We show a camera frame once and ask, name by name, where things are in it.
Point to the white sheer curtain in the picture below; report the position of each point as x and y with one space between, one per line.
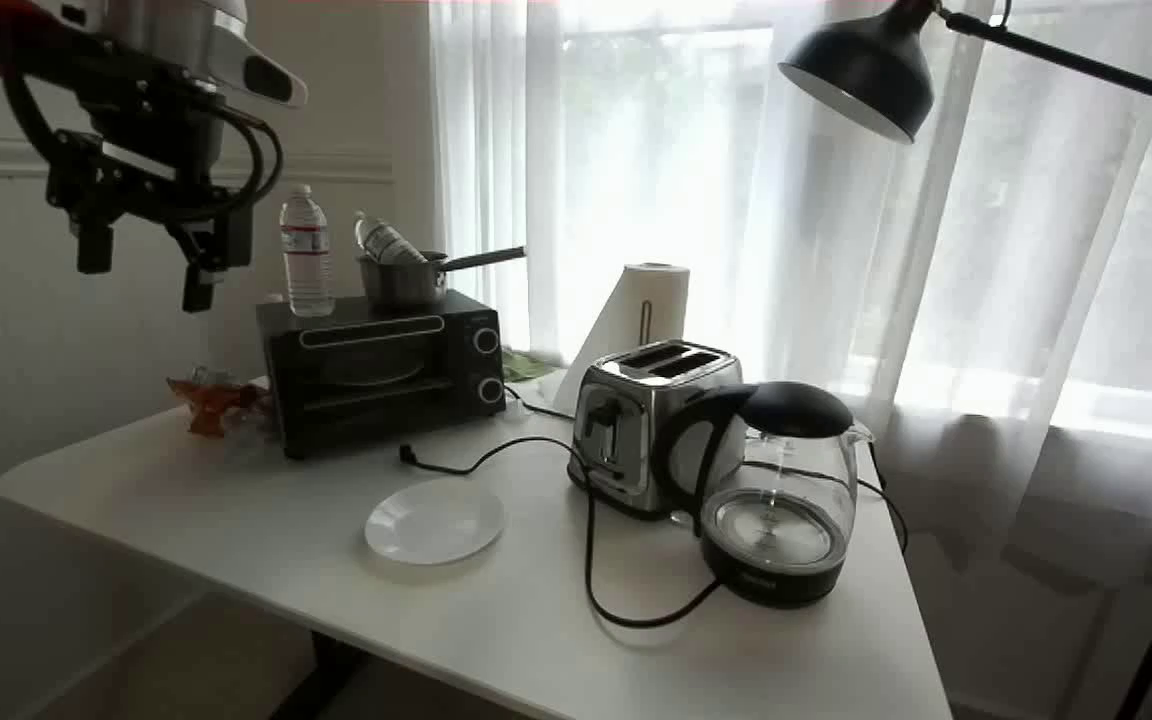
1001 294

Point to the green cloth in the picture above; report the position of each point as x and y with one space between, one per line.
529 366

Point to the orange artificial leaves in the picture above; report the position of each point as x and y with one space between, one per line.
213 401

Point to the white round plate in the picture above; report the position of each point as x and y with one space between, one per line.
432 522

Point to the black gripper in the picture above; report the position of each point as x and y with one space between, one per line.
160 167

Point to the clear plastic water bottle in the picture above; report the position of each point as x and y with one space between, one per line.
306 261

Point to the black desk lamp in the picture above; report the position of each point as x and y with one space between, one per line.
860 64

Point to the silver two-slot toaster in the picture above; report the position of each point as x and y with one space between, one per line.
642 401

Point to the white paper towel roll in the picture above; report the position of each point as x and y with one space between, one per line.
636 312

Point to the crumpled clear plastic bottle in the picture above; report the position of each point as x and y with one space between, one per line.
384 243

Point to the black toaster oven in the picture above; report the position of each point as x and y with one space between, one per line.
360 380

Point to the black toaster lever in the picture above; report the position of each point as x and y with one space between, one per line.
596 415

